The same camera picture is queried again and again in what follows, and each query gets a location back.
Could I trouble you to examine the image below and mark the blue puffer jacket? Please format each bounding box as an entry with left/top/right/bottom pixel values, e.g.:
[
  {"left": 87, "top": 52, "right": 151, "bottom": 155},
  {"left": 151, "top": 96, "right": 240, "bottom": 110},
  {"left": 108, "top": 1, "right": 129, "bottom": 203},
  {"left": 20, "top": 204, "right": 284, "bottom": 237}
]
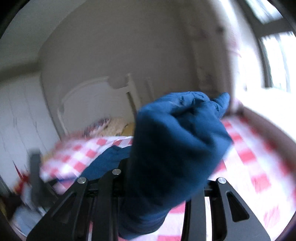
[{"left": 82, "top": 91, "right": 232, "bottom": 240}]

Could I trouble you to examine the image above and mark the red garment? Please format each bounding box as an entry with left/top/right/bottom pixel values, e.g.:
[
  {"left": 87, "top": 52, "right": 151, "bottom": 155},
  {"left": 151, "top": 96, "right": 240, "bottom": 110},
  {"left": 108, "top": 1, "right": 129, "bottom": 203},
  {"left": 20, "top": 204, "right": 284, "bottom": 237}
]
[{"left": 14, "top": 163, "right": 30, "bottom": 194}]

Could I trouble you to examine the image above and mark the pink white checkered quilt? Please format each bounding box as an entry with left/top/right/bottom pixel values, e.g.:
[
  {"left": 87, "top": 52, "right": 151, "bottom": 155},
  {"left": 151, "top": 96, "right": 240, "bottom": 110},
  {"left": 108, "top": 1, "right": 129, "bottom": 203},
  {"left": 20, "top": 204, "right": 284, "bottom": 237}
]
[{"left": 40, "top": 116, "right": 295, "bottom": 240}]

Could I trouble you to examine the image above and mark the white wardrobe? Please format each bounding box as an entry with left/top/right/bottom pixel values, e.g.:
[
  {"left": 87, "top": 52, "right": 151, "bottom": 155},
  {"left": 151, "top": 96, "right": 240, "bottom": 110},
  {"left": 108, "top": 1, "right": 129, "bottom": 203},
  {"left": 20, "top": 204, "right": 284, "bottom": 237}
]
[{"left": 1, "top": 73, "right": 60, "bottom": 188}]

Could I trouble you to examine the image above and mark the patterned round cushion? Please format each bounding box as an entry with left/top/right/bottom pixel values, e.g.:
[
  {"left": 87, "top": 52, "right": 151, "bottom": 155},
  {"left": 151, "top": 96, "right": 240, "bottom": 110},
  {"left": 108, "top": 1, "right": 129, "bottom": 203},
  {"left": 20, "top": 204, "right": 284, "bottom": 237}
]
[{"left": 83, "top": 118, "right": 111, "bottom": 138}]

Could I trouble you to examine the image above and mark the yellow pillow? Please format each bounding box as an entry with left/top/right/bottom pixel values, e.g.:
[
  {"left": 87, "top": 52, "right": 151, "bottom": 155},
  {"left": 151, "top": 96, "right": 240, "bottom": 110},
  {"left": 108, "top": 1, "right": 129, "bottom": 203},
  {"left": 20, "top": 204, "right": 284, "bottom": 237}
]
[{"left": 121, "top": 123, "right": 135, "bottom": 137}]

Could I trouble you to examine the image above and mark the cream fluffy pillow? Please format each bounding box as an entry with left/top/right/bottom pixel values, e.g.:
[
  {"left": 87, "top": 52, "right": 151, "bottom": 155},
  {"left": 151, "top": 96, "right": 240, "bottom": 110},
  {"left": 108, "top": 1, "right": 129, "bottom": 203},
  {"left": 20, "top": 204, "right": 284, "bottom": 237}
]
[{"left": 100, "top": 118, "right": 128, "bottom": 136}]

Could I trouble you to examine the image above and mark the white wooden headboard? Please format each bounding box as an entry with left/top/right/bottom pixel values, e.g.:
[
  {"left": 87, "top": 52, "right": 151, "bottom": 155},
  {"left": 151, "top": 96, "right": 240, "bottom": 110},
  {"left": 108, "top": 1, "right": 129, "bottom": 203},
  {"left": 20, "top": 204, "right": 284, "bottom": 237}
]
[{"left": 57, "top": 73, "right": 142, "bottom": 135}]

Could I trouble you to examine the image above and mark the striped curtain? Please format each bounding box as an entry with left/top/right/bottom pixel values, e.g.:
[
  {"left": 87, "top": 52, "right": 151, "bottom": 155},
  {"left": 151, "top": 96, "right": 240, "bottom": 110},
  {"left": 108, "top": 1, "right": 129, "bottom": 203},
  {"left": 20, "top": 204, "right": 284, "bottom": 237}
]
[{"left": 180, "top": 0, "right": 241, "bottom": 112}]

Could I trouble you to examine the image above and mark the window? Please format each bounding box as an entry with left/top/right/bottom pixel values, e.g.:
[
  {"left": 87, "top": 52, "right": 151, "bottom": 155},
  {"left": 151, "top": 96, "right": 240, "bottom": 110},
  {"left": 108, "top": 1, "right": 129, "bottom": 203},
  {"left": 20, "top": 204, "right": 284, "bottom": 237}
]
[{"left": 237, "top": 1, "right": 295, "bottom": 93}]

